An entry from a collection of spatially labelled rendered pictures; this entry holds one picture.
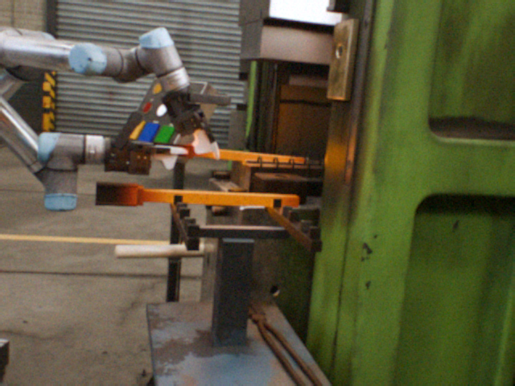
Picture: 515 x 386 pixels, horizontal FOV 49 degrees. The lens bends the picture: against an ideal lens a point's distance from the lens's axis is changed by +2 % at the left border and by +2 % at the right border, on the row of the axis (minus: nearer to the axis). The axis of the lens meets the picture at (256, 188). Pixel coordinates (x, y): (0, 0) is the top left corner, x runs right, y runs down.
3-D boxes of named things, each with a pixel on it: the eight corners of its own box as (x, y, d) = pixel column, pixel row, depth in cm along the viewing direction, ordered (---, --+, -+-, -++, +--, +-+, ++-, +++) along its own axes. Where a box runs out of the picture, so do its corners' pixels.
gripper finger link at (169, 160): (186, 170, 150) (150, 167, 148) (187, 147, 149) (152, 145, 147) (187, 171, 147) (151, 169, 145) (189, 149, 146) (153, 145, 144)
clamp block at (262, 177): (261, 203, 138) (264, 178, 137) (252, 197, 146) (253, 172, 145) (306, 205, 141) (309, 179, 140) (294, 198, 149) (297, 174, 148)
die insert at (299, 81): (289, 84, 150) (290, 62, 149) (279, 84, 157) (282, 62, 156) (388, 93, 159) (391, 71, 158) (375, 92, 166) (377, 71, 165)
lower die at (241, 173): (248, 194, 149) (250, 162, 148) (230, 181, 168) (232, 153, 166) (388, 198, 162) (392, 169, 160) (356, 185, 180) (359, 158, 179)
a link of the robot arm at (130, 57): (93, 54, 145) (124, 40, 139) (124, 59, 155) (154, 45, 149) (100, 84, 145) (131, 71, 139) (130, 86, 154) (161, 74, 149)
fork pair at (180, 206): (179, 219, 102) (179, 208, 102) (176, 211, 107) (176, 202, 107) (298, 222, 108) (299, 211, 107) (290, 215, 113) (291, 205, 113)
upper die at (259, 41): (259, 58, 143) (262, 18, 141) (239, 59, 162) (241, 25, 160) (405, 71, 155) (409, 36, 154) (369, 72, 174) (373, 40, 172)
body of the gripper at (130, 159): (149, 170, 152) (102, 168, 148) (150, 139, 150) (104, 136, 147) (152, 175, 145) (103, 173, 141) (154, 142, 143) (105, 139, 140)
